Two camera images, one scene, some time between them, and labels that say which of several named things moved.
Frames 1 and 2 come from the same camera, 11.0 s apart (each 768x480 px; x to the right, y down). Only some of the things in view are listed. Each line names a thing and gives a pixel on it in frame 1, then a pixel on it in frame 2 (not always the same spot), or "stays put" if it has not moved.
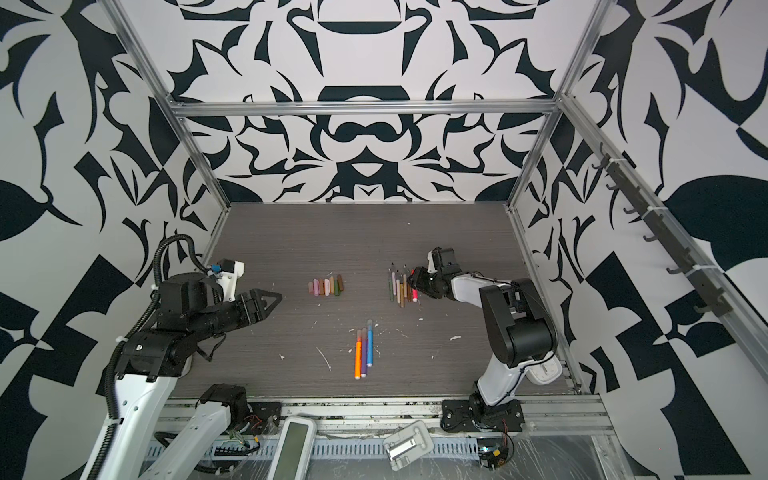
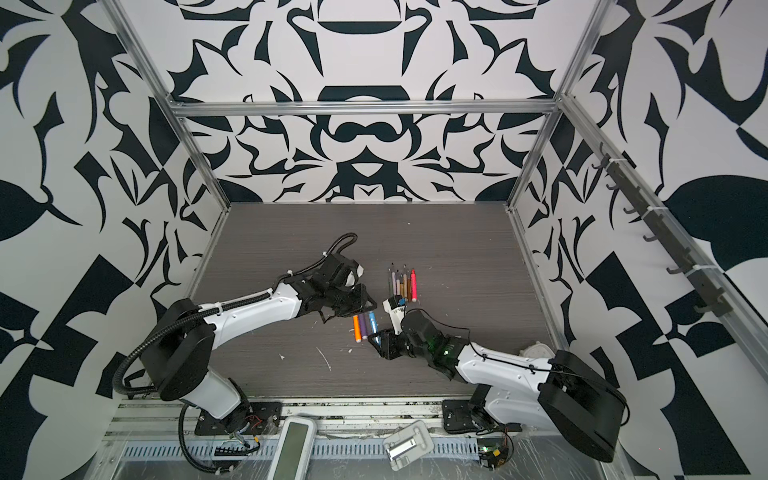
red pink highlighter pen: (414, 291) stays put
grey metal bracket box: (408, 444) stays put
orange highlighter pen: (357, 355) to (356, 328)
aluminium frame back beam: (365, 108) stays put
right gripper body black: (430, 283) to (398, 346)
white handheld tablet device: (294, 449) stays put
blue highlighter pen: (370, 344) to (373, 322)
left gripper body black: (215, 316) to (348, 302)
